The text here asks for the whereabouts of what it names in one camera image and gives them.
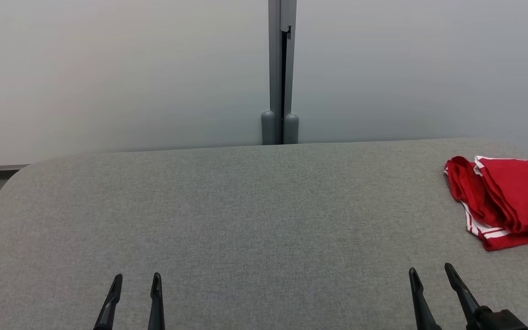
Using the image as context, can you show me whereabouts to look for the red shirt with white sleeves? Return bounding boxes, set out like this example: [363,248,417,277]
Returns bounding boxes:
[444,156,521,252]

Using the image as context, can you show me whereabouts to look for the grey vertical door frame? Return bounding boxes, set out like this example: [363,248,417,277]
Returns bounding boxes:
[269,0,297,145]

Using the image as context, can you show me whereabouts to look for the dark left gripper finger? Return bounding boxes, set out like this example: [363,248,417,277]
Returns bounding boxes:
[93,274,123,330]
[148,272,166,330]

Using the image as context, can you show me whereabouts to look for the grey cylindrical post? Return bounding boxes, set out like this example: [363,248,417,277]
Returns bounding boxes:
[284,114,299,144]
[261,110,276,145]

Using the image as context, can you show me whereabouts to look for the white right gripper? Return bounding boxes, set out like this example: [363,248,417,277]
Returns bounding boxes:
[408,263,528,330]

